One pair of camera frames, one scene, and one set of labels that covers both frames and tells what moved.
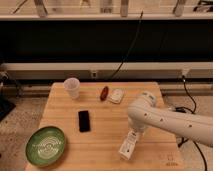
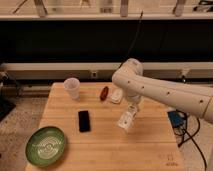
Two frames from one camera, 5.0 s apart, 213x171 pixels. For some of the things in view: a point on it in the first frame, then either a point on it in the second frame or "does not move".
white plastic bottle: [128, 145] to [126, 119]
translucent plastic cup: [72, 85] does not move
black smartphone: [83, 121] does not move
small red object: [104, 93] does not move
